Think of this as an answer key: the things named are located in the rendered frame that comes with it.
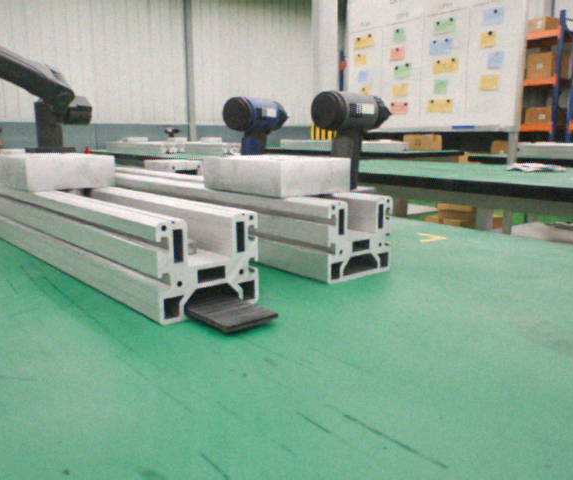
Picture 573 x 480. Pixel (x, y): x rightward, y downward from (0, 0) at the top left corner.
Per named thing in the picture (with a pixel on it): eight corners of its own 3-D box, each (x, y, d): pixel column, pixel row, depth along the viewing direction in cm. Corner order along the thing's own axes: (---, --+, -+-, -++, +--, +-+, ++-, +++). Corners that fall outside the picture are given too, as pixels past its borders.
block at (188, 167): (136, 203, 125) (134, 161, 123) (180, 199, 133) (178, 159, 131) (160, 207, 118) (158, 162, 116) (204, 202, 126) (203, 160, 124)
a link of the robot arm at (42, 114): (28, 98, 131) (40, 97, 127) (57, 99, 136) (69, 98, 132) (31, 127, 132) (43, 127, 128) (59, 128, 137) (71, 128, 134)
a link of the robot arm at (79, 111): (42, 67, 127) (58, 93, 124) (89, 72, 136) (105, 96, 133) (29, 108, 134) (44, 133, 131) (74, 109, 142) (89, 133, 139)
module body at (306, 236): (63, 208, 117) (60, 167, 115) (109, 204, 123) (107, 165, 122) (327, 284, 57) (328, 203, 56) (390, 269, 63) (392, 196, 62)
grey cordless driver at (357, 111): (303, 232, 88) (303, 90, 84) (369, 218, 103) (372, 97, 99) (342, 238, 83) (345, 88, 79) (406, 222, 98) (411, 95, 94)
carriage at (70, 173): (-5, 202, 79) (-9, 154, 78) (74, 196, 86) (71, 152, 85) (29, 214, 67) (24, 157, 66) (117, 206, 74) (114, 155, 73)
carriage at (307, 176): (204, 208, 73) (202, 156, 72) (269, 201, 80) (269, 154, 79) (281, 222, 61) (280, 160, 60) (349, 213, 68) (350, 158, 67)
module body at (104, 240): (-42, 216, 104) (-47, 171, 103) (16, 211, 111) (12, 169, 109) (160, 326, 45) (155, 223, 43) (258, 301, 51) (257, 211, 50)
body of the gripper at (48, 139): (77, 154, 134) (75, 123, 133) (32, 155, 128) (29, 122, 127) (68, 153, 139) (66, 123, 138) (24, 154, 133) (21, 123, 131)
